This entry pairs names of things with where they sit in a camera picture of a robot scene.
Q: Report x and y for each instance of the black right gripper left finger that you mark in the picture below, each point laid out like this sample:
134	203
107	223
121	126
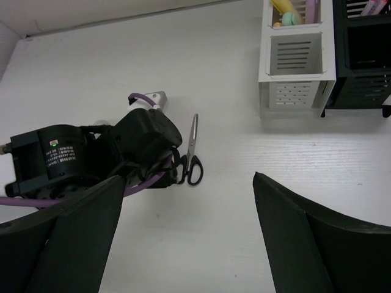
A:
65	247

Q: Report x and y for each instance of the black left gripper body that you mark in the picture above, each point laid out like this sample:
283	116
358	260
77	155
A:
55	162

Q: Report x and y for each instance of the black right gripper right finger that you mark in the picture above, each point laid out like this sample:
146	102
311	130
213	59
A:
312	248

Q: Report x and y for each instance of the green highlighter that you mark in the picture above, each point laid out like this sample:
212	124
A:
288	19

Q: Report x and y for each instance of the purple pink highlighter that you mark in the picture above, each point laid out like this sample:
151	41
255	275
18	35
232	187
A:
311	11

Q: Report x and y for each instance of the yellow highlighter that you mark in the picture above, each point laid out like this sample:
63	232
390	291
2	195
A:
284	6

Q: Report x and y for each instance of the orange pen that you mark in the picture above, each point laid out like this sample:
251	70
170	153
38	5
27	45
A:
368	9

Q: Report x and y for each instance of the red pen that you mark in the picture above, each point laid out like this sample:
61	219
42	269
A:
379	6

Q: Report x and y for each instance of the white desk organizer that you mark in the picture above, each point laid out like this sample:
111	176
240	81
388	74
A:
297	63

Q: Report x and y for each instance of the black desk organizer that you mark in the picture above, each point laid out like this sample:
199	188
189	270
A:
362	52

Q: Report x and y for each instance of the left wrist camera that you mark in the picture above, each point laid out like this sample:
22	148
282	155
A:
147	101

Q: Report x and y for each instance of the black handled scissors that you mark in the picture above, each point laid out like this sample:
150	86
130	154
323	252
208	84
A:
190	160

